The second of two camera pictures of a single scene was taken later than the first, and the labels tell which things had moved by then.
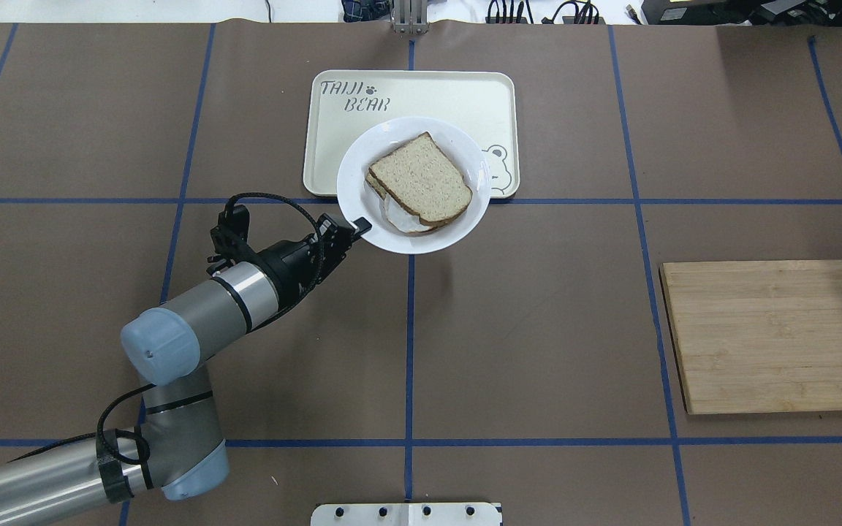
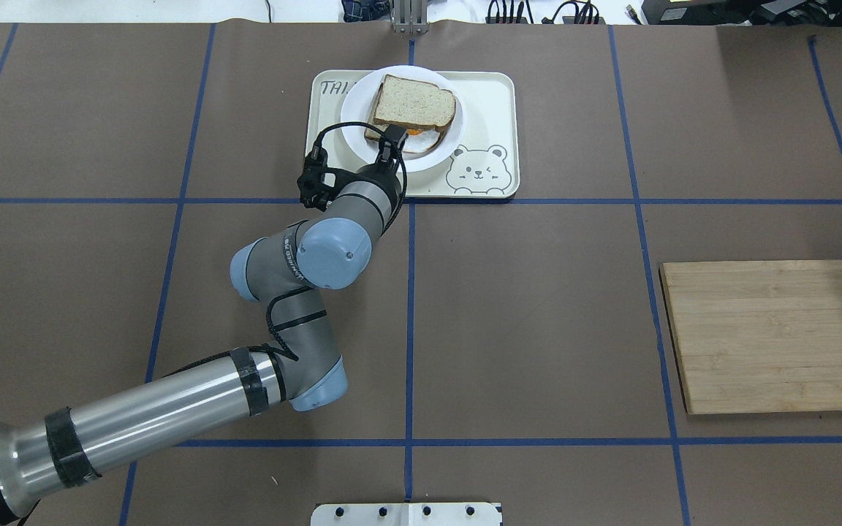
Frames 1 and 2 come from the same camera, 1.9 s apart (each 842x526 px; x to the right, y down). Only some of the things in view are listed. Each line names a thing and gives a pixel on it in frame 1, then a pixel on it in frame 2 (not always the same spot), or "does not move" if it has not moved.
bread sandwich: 418,175 -> 414,104
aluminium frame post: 409,17 does not move
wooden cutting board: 774,335 does not move
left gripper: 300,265 -> 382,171
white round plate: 423,183 -> 358,104
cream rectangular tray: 339,104 does not move
